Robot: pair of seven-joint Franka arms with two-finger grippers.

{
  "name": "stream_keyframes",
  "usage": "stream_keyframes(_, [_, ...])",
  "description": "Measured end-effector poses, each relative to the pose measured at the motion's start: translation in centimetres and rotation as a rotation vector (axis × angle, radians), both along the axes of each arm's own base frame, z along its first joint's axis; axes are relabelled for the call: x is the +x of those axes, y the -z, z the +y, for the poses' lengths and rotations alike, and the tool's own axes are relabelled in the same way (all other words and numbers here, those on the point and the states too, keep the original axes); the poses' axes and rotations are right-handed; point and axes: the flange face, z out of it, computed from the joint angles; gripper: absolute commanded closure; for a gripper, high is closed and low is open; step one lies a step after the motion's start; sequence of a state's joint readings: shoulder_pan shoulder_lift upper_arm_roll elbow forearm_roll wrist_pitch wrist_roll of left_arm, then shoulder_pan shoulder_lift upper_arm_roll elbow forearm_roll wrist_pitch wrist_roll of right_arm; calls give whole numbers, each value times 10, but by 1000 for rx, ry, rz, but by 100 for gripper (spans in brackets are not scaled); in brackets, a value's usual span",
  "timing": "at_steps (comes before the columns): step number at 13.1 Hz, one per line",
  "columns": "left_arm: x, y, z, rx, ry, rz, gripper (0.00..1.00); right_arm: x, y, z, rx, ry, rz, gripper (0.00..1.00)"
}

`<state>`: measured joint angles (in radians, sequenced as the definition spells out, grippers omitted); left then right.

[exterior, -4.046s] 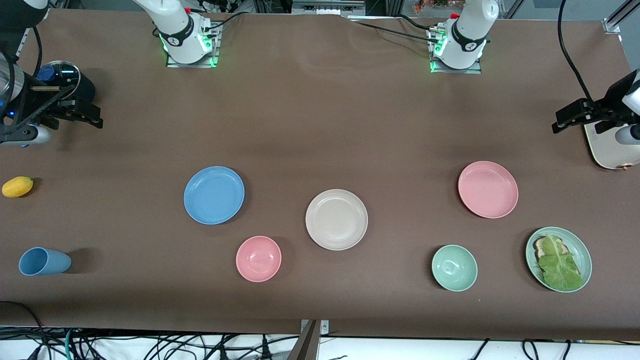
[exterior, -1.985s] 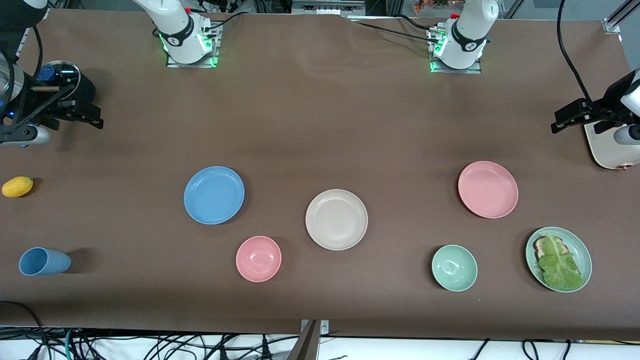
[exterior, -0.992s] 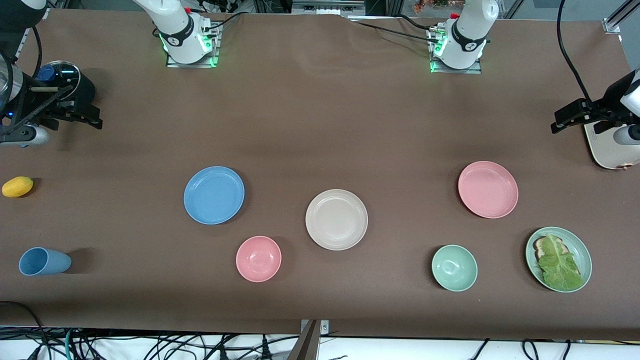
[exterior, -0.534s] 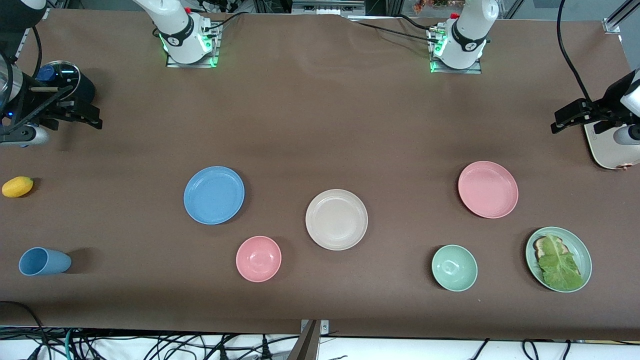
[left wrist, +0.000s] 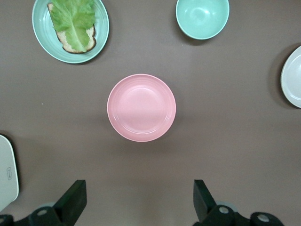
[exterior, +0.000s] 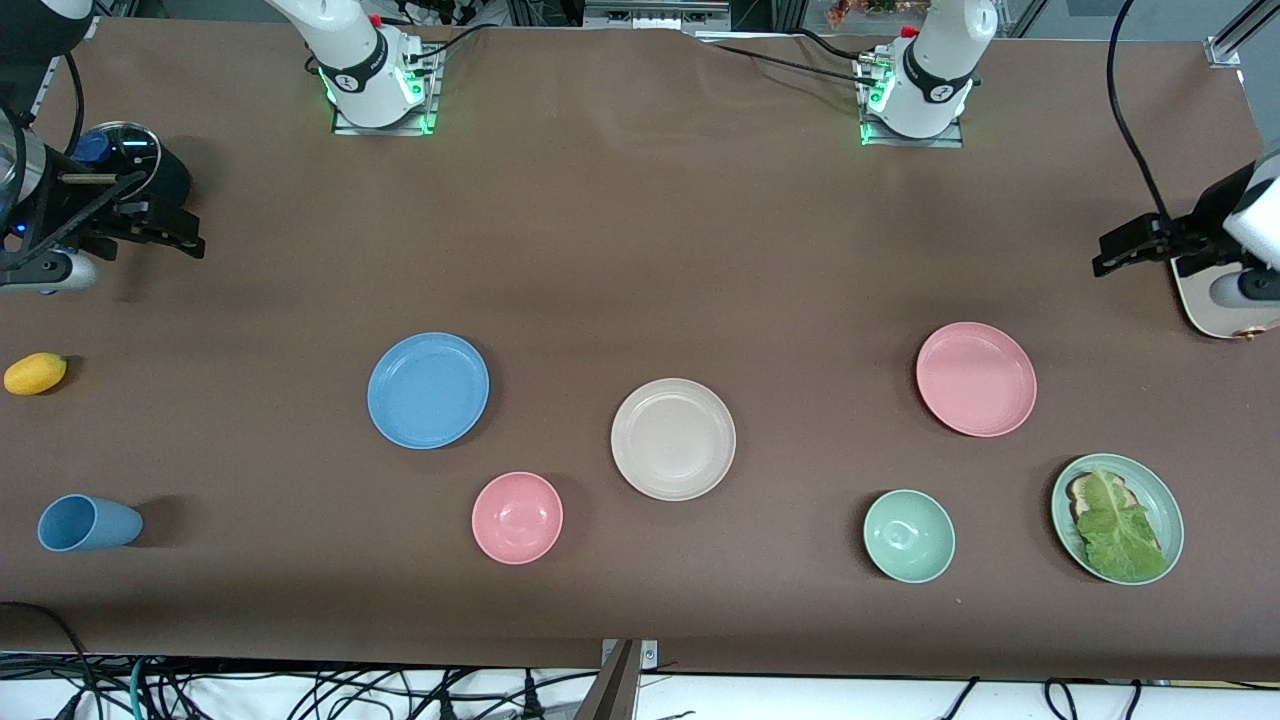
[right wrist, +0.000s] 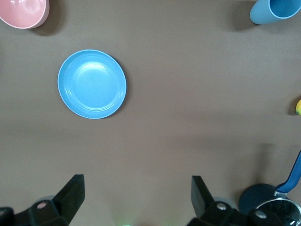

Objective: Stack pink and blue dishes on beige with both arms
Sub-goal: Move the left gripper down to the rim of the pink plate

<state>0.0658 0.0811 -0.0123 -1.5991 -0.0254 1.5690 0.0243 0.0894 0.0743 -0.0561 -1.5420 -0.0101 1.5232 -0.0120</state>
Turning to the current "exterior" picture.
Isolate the toast slice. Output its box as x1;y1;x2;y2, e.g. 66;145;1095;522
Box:
1066;473;1131;523

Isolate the brown table cover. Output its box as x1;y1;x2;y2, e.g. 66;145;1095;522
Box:
0;18;1280;683

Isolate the aluminium side rail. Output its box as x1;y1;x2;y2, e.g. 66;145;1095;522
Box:
20;20;101;126

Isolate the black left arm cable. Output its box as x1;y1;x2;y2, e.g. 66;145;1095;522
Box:
1104;0;1173;221

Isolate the green lettuce leaf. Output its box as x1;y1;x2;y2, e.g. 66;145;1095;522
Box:
1075;467;1169;583

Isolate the dark pot with blue handle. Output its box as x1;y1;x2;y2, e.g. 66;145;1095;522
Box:
60;122;193;229

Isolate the blue cup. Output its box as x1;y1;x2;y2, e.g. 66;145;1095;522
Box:
38;494;143;552

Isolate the beige plate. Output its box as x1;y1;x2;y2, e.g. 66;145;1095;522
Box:
611;378;737;502

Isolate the yellow lemon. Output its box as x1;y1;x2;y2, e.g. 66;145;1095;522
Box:
3;352;68;396

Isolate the aluminium frame bar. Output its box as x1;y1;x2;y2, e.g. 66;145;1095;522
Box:
585;0;731;31

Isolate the pink bowl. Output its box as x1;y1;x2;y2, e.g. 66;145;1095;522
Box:
472;472;564;565

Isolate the glass pot lid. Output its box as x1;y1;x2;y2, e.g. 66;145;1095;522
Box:
60;122;162;201

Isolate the pink plate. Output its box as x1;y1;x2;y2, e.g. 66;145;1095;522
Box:
916;322;1038;438

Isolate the orange green background object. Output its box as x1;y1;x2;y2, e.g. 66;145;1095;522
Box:
825;0;936;29

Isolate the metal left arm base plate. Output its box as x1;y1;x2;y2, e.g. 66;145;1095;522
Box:
858;55;966;149

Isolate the dark camera post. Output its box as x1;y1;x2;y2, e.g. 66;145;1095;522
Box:
575;640;641;720

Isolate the beige toaster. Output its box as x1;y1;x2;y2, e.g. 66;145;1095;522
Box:
1170;255;1280;342

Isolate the aluminium corner rail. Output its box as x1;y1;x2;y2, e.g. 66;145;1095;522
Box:
1205;0;1280;69

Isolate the blue plate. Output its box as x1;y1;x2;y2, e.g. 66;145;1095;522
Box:
367;332;491;450

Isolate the black base cable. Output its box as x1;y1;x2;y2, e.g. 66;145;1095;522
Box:
700;40;873;87
790;28;866;66
405;22;501;76

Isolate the green bowl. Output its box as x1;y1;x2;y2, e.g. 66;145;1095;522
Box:
863;489;956;584

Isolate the green plate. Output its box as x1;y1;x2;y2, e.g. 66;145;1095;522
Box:
1051;453;1185;586

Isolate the grey metal bracket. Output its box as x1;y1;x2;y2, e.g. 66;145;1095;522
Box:
600;640;661;673

